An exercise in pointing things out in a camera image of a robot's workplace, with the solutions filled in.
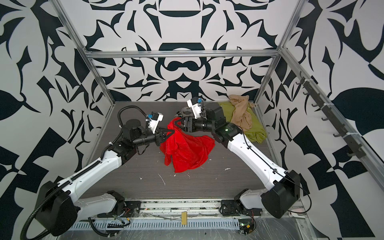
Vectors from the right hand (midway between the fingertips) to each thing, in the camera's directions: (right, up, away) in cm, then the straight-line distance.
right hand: (178, 122), depth 67 cm
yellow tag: (+2, -45, +4) cm, 46 cm away
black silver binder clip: (-4, +4, +44) cm, 45 cm away
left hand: (-2, -3, +5) cm, 6 cm away
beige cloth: (+39, +3, +35) cm, 53 cm away
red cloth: (+4, -15, +11) cm, 18 cm away
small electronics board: (+31, -49, +4) cm, 58 cm away
